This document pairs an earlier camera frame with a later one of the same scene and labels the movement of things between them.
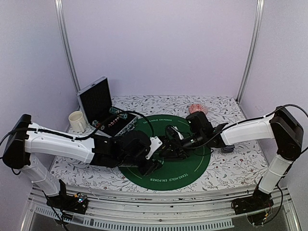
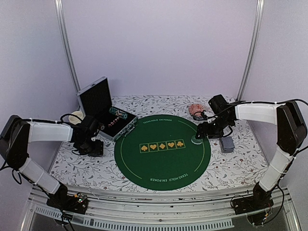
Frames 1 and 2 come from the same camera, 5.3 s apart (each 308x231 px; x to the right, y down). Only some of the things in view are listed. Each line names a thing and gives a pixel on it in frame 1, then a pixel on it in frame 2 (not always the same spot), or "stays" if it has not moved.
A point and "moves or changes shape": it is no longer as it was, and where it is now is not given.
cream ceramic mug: [77, 121] stays
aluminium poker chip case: [96, 109] stays
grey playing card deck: [228, 148] stays
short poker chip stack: [96, 123] moves or changes shape
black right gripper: [177, 150] -> [200, 129]
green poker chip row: [120, 113] stays
